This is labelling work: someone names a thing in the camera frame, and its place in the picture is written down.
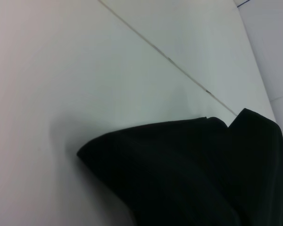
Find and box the black shirt with FREE print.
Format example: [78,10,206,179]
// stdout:
[76,107,283,226]

